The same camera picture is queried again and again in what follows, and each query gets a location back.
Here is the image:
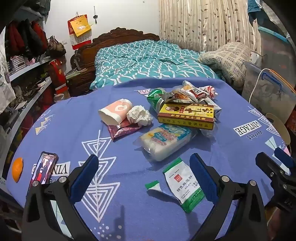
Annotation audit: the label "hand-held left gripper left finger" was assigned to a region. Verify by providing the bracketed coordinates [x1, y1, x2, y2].
[22, 154, 100, 241]

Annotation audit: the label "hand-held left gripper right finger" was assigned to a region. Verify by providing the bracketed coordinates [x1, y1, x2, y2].
[189, 153, 271, 241]

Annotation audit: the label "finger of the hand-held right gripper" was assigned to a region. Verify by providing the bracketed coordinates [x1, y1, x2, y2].
[275, 147, 292, 175]
[255, 152, 296, 213]

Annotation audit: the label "green white snack wrapper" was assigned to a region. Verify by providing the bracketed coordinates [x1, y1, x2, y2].
[162, 158, 205, 213]

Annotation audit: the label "torn green wrapper piece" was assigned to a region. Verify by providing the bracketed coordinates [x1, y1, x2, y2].
[145, 180, 165, 193]

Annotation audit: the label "white blue tissue packet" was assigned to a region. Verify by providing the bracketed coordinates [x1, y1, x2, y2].
[139, 124, 197, 162]

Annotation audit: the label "maroon snack wrapper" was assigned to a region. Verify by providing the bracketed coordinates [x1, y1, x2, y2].
[107, 120, 142, 141]

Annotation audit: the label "yellow red cardboard box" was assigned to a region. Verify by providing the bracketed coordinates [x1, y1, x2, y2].
[158, 103, 216, 131]

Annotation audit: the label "pink white paper cup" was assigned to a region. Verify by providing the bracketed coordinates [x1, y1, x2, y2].
[98, 98, 133, 124]

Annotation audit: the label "silver foil wrapper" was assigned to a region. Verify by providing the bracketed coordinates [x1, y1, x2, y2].
[203, 96, 223, 121]

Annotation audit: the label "white tissue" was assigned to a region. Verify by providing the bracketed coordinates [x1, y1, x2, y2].
[126, 105, 153, 127]

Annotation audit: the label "red white snack wrapper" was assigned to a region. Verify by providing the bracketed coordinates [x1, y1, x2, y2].
[172, 81, 208, 102]

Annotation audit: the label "green drink can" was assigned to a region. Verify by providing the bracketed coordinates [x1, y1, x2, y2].
[147, 88, 174, 114]

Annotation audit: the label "smartphone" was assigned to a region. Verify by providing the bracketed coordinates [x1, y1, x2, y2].
[30, 151, 59, 186]

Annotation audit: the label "blue printed tablecloth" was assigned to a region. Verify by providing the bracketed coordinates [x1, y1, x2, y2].
[6, 77, 292, 241]

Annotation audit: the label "orange fruit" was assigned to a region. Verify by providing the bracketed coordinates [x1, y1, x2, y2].
[12, 158, 24, 183]

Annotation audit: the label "wooden nightstand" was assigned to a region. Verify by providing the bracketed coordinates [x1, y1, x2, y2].
[66, 68, 96, 96]

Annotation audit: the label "red gift box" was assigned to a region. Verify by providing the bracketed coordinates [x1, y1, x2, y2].
[48, 59, 70, 96]

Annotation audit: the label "clear storage box teal lid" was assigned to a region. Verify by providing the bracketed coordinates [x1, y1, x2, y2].
[257, 25, 290, 63]

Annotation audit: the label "patterned pillow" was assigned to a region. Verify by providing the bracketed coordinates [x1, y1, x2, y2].
[198, 42, 251, 85]

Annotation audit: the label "metal storage shelf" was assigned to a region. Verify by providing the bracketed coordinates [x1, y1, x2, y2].
[0, 5, 67, 186]

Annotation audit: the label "teal patterned duvet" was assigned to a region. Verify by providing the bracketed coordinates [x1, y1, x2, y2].
[90, 39, 226, 91]

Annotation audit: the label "white printed cloth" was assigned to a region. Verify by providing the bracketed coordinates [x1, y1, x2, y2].
[0, 30, 16, 109]

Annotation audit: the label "brown handbag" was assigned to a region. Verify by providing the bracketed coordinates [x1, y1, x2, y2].
[46, 36, 66, 57]

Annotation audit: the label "carved wooden headboard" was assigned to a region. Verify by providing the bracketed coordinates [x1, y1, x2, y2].
[70, 28, 160, 72]

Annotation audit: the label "hanging dark red clothes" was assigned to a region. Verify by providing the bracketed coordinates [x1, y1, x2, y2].
[6, 20, 48, 61]

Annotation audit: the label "teal cloth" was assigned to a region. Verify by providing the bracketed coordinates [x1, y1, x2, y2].
[247, 0, 274, 18]

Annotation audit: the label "leaf patterned curtain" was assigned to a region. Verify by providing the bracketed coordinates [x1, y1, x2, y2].
[159, 0, 262, 55]

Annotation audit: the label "clear storage box blue handle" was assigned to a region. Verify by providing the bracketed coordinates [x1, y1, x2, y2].
[242, 61, 296, 116]

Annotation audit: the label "white cable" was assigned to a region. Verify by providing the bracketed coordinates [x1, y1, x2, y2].
[248, 69, 284, 102]

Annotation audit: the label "red yellow wall calendar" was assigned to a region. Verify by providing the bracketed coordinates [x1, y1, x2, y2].
[68, 14, 92, 50]

